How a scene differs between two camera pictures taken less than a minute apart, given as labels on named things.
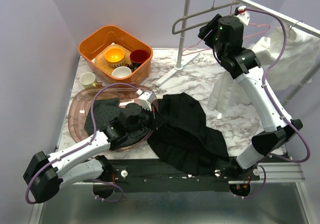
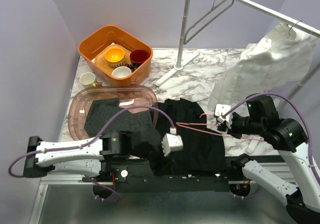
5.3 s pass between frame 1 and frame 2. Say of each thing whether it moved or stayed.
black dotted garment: stayed
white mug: stayed
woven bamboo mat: stayed
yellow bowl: stayed
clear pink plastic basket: stayed
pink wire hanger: moved
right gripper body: moved
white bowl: stayed
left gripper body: moved
